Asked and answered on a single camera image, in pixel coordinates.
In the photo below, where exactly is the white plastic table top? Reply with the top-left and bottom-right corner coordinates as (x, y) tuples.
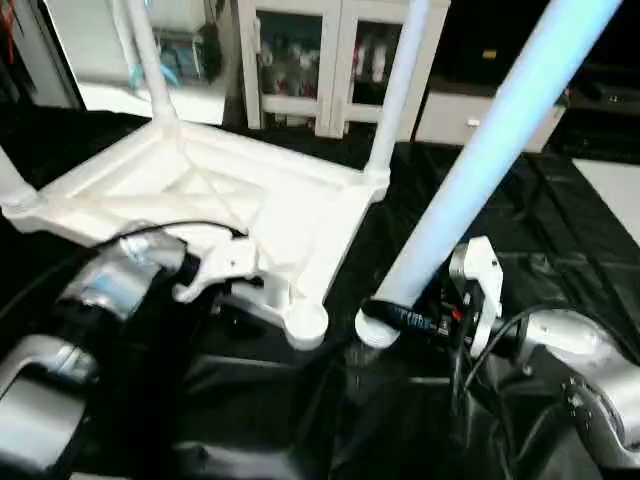
(0, 118), (392, 352)

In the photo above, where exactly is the white plastic table leg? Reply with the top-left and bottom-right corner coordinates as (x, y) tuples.
(124, 0), (183, 133)
(0, 145), (43, 219)
(354, 0), (623, 350)
(364, 0), (433, 183)

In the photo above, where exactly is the black work surface mat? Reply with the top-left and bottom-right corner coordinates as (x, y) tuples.
(0, 100), (640, 480)

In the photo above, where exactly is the white drawer unit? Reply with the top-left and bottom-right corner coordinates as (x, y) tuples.
(414, 88), (566, 153)

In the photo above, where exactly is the white flat sheet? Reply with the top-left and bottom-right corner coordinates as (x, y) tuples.
(572, 158), (640, 246)

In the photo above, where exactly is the white glass door cabinet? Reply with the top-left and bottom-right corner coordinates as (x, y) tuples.
(235, 0), (451, 141)

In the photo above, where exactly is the colourful background box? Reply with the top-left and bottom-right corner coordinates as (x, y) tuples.
(130, 25), (226, 91)

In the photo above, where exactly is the black equipment box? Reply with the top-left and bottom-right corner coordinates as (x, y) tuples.
(440, 0), (541, 86)

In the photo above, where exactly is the black vertical pole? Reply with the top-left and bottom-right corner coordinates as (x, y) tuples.
(40, 0), (89, 109)

